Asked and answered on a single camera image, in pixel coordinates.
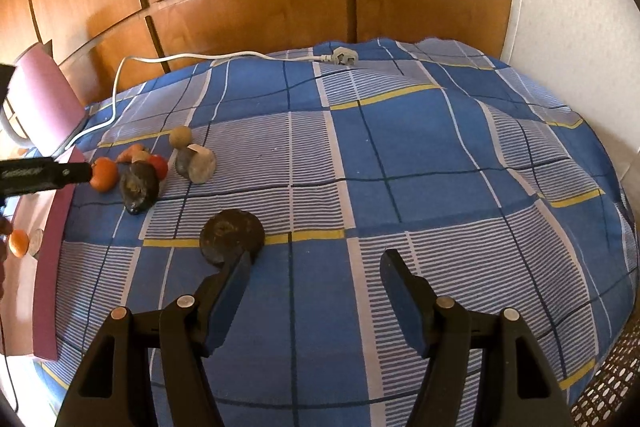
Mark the orange with stem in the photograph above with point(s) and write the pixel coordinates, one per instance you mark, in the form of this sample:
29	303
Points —
19	243

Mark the dark round tuber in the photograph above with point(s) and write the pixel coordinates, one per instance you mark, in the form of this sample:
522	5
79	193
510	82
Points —
230	234

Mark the dark perforated mat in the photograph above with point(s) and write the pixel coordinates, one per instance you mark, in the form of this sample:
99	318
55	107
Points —
610	387

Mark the small carrot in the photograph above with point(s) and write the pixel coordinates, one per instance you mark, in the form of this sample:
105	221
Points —
131	153

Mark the large dark lumpy tuber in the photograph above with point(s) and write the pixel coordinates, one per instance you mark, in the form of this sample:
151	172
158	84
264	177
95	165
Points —
139	189

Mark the dark tuber cut beige face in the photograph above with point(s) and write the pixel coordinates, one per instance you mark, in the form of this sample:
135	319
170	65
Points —
204	167

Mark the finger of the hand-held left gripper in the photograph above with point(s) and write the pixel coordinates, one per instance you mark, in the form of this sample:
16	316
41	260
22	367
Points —
75	173

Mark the pink shallow box tray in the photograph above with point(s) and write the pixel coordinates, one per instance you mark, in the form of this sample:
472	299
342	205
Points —
50	267

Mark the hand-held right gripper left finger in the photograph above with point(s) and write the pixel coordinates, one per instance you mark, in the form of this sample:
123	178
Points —
232	302

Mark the pink electric kettle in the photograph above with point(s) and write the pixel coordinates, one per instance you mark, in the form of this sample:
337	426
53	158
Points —
45	102

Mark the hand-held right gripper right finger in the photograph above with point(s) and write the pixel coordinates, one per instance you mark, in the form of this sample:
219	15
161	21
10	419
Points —
400	302

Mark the red tomato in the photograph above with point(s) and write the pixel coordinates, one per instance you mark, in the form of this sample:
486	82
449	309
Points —
160	165

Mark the small tan round fruit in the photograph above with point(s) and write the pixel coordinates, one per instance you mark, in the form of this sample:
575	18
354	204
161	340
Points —
180	138
35	242

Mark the blue plaid blanket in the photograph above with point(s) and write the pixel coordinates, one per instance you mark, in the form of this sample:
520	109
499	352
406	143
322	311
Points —
400	132

